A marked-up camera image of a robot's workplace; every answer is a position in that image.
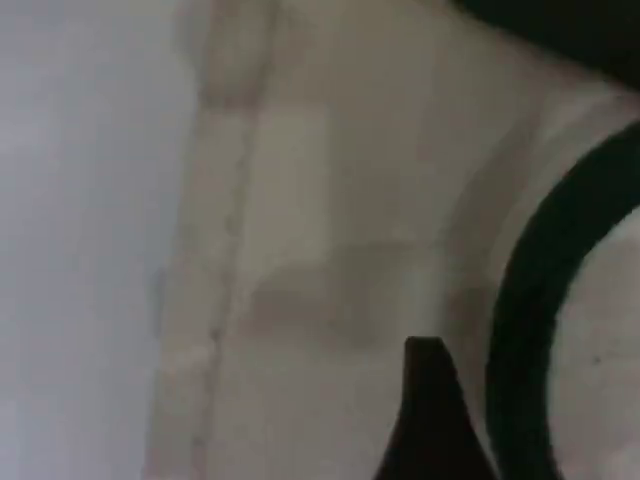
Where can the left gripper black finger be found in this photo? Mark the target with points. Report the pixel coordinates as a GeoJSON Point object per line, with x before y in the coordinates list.
{"type": "Point", "coordinates": [432, 425]}

